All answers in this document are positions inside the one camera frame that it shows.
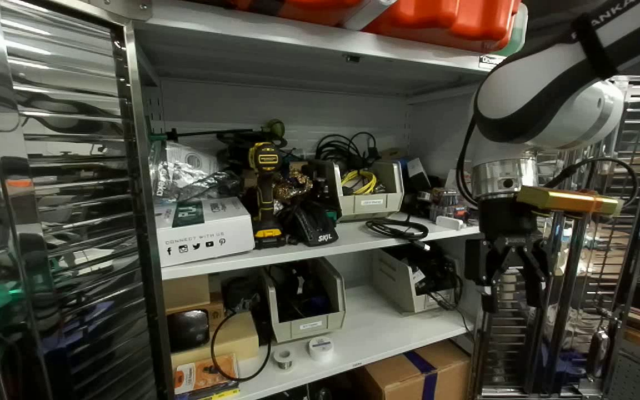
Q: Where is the yellow cable in tray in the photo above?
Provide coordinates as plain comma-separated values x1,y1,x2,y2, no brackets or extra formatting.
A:
339,169,380,199

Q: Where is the black round speaker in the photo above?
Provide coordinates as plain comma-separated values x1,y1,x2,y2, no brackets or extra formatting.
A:
167,309,208,351

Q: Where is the cardboard box lower left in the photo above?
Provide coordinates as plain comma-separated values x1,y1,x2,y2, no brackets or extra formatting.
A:
162,274,263,374

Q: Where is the white bin lower right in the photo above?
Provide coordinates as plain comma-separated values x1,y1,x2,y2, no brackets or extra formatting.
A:
370,246,462,313

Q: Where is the grey bin lower middle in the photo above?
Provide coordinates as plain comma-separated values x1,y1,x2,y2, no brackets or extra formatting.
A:
263,257,346,342

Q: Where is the cardboard box with blue tape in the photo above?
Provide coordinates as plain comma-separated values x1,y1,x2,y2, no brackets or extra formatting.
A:
350,342,472,400

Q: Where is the black cable bundle behind tray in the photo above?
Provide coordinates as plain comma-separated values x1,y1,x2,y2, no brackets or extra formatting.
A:
314,130,382,171

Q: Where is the white product box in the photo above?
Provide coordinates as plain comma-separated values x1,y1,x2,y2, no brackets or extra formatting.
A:
155,199,255,267

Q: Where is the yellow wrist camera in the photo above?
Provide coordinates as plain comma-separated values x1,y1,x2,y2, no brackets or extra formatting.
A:
516,186,623,216

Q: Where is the yellow black cordless drill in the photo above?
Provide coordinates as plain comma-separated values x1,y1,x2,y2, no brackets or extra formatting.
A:
248,143,314,250

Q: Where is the black battery charger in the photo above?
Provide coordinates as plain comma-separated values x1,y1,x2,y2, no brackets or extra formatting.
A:
289,205,337,246

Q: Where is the white metal shelving unit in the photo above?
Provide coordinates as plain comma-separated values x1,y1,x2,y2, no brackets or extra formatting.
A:
106,0,497,400

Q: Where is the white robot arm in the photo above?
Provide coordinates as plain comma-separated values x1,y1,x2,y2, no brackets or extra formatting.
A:
455,0,640,312

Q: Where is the chrome wire rack right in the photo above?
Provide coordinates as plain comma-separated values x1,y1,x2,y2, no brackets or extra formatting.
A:
467,76,640,400

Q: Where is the grey cable tray bin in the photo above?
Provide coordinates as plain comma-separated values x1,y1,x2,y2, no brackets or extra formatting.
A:
326,163,404,221

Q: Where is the black cable loop lower shelf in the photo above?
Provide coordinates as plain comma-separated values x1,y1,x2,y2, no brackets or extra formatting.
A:
208,312,270,382

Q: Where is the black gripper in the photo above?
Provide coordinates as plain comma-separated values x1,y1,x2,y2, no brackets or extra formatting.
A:
480,199,549,312

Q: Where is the orange hard case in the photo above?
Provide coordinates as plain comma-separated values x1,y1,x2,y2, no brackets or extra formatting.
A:
223,0,523,53

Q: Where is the white tape roll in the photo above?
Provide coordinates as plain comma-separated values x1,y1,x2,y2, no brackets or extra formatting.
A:
306,335,333,361

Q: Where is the silver foil bag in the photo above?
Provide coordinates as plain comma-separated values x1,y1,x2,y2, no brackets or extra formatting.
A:
148,141,223,199

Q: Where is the grey tape roll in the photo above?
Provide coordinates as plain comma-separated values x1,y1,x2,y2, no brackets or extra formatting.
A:
270,350,295,369

